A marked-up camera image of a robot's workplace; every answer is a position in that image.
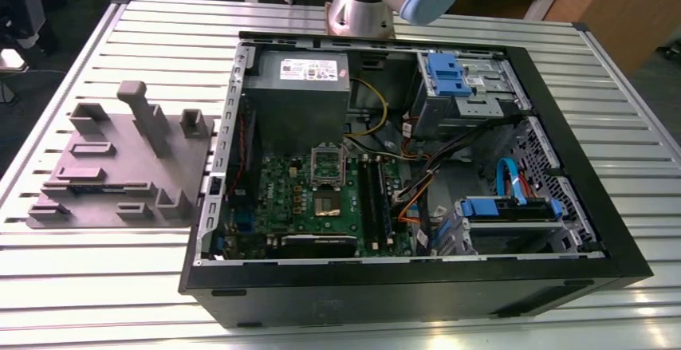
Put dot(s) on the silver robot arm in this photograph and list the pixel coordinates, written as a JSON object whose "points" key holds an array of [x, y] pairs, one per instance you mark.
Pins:
{"points": [[356, 15]]}

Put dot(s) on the CPU socket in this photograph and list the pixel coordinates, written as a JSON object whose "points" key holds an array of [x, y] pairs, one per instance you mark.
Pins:
{"points": [[327, 202]]}

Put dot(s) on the black RAM slot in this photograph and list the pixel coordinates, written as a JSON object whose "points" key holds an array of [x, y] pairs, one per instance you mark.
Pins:
{"points": [[379, 200], [372, 200], [365, 200]]}

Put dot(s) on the grey power supply unit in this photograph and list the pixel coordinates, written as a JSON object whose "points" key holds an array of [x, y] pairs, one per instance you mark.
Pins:
{"points": [[292, 115]]}

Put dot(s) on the white power connector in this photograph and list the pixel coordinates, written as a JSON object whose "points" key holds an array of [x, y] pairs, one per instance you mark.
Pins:
{"points": [[397, 197]]}

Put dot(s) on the green motherboard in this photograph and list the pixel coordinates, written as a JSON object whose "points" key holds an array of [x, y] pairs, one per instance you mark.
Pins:
{"points": [[276, 206]]}

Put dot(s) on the black graphics card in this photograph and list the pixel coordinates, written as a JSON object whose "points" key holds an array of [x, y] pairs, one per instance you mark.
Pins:
{"points": [[319, 246]]}

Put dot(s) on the blue board connector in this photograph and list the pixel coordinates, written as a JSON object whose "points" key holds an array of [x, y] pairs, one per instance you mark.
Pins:
{"points": [[244, 222]]}

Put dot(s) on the metal drive cage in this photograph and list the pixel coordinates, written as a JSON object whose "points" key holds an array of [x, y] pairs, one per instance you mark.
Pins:
{"points": [[478, 111]]}

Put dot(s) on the hard disk in blue carrier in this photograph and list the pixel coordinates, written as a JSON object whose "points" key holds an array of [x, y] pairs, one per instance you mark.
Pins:
{"points": [[480, 208]]}

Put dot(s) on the black PC case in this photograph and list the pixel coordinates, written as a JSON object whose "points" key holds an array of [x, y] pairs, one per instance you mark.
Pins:
{"points": [[372, 298]]}

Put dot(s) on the metal disk bay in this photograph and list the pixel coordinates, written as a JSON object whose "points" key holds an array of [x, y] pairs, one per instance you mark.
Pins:
{"points": [[512, 225]]}

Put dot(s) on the grey parts rack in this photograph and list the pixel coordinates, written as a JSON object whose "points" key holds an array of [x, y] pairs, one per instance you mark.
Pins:
{"points": [[132, 174]]}

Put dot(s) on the wooden cabinet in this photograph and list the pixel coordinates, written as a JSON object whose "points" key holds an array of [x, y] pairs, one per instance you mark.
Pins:
{"points": [[627, 7]]}

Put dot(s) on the blue plastic drive bracket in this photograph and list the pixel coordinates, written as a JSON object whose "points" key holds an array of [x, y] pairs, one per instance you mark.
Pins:
{"points": [[448, 75]]}

